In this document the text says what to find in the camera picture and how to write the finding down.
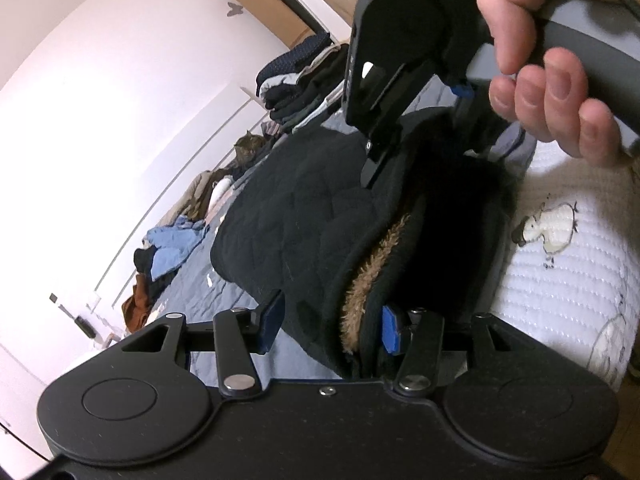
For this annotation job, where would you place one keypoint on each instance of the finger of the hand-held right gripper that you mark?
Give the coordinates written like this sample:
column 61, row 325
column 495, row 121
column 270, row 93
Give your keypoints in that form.
column 462, row 91
column 377, row 160

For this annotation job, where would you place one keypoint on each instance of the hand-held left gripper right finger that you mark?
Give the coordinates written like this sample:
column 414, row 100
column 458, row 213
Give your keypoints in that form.
column 392, row 330

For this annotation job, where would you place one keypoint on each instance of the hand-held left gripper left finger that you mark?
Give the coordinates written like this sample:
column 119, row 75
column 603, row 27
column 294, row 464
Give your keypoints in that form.
column 270, row 322

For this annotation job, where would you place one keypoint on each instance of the black quilted jacket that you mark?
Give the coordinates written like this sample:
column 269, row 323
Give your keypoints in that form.
column 300, row 220

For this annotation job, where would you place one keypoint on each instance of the stack of folded clothes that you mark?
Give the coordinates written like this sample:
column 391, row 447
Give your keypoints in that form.
column 300, row 85

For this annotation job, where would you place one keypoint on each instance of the person's right hand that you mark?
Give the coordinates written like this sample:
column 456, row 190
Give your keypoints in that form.
column 515, row 10

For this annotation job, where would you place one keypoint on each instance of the grey printed quilt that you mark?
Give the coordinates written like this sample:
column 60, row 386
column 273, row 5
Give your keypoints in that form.
column 215, row 305

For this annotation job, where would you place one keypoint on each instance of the blue denim garment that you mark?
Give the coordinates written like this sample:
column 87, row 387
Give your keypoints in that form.
column 172, row 247

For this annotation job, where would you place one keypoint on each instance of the tabby cat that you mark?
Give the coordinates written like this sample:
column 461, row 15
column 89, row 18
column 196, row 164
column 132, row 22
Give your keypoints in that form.
column 247, row 147

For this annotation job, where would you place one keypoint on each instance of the brown garment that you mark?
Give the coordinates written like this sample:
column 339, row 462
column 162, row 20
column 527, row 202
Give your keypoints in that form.
column 135, row 305

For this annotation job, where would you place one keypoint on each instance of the white cloth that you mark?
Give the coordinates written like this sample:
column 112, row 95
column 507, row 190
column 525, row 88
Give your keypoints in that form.
column 220, row 194

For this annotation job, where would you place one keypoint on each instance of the black crumpled garment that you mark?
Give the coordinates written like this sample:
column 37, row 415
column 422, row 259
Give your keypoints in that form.
column 145, row 260

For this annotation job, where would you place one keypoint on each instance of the white headboard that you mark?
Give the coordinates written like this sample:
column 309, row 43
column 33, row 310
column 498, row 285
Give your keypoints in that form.
column 175, row 195

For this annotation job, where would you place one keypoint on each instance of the white printed bed sheet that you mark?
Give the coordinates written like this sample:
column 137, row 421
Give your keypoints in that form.
column 550, row 300

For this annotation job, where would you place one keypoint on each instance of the wooden door frame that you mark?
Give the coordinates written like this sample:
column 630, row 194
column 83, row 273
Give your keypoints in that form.
column 280, row 10

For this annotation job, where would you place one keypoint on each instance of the white wall socket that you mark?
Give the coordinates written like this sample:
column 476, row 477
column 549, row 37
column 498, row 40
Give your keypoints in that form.
column 246, row 92
column 92, row 302

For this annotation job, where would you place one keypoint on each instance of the butterfly wall sticker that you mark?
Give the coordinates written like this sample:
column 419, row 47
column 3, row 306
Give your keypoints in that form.
column 234, row 9

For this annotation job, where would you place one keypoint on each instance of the black wall-mounted device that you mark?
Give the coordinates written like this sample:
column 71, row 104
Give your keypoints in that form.
column 85, row 327

